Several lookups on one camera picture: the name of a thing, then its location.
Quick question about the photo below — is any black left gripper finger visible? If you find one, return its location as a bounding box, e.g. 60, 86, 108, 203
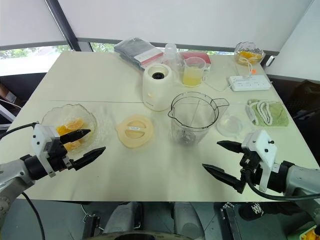
59, 128, 92, 145
72, 146, 107, 172

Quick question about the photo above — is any glass bowl of orange peels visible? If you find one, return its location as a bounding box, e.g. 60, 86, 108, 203
234, 41, 265, 66

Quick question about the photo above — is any red flat pack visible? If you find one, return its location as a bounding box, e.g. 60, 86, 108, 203
179, 51, 212, 69

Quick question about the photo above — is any black chair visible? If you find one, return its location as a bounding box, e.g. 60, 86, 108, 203
287, 79, 320, 127

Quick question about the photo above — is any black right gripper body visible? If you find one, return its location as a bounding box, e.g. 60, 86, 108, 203
239, 149, 263, 186

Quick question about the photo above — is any bagged dark cloth pack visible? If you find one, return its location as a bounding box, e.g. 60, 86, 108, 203
114, 37, 164, 72

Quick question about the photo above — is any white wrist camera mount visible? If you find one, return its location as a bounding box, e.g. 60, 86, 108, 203
31, 124, 61, 178
241, 129, 278, 193

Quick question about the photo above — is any clear blender jar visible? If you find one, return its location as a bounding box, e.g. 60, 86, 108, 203
167, 91, 230, 146

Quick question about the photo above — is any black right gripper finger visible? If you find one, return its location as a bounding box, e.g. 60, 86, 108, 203
216, 140, 245, 154
201, 163, 247, 195

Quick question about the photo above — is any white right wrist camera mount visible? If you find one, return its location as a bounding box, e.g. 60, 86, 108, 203
241, 129, 278, 193

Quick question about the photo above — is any tray of yellow food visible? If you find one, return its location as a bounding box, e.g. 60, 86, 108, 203
287, 223, 320, 240

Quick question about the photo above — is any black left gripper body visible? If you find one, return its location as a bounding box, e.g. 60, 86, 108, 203
46, 137, 76, 174

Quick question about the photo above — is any small clear plastic cup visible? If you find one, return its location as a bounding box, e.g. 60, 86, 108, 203
216, 111, 251, 138

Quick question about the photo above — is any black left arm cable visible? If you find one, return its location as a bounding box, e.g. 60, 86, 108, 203
0, 122, 46, 240

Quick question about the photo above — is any clear plastic bottle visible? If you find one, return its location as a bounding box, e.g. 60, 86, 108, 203
163, 43, 186, 76

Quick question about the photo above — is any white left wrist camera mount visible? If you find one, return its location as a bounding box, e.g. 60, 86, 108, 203
31, 124, 61, 178

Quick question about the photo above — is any grey rounded shape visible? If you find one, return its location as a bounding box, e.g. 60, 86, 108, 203
173, 201, 206, 240
103, 201, 141, 236

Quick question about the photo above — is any green cloth with white trim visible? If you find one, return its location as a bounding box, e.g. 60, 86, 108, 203
246, 99, 290, 127

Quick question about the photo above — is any cream blender base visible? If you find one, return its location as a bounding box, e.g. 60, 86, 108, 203
142, 63, 175, 112

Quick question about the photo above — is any cream blender lid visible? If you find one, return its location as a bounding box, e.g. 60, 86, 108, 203
115, 114, 155, 149

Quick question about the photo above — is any measuring cup with juice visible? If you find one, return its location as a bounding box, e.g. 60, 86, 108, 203
182, 56, 210, 88

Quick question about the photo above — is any white power cord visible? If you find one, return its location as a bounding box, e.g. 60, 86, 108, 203
204, 79, 232, 92

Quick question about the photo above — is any black glove with white print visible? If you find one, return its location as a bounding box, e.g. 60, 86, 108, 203
238, 201, 303, 222

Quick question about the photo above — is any black window frame bar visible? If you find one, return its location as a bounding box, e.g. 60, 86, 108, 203
44, 0, 81, 52

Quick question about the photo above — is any brown cardboard box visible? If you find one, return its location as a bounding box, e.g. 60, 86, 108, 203
0, 83, 24, 105

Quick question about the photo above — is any wavy clear glass bowl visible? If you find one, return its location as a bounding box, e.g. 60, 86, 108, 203
40, 103, 98, 155

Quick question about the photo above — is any white string with orange tag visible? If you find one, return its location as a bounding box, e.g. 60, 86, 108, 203
238, 56, 257, 79

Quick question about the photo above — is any black metal bracket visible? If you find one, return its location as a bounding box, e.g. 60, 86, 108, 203
82, 212, 101, 238
219, 202, 242, 240

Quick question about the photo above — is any white power strip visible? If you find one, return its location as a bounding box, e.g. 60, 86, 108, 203
227, 74, 272, 92

